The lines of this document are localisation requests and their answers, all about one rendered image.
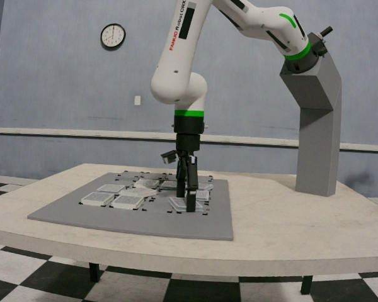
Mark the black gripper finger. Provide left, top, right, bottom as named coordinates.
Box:
left=176, top=157, right=186, bottom=198
left=182, top=155, right=198, bottom=211

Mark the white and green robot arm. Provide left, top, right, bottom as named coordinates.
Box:
left=151, top=0, right=333, bottom=135

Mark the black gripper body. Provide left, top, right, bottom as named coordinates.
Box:
left=176, top=133, right=200, bottom=167

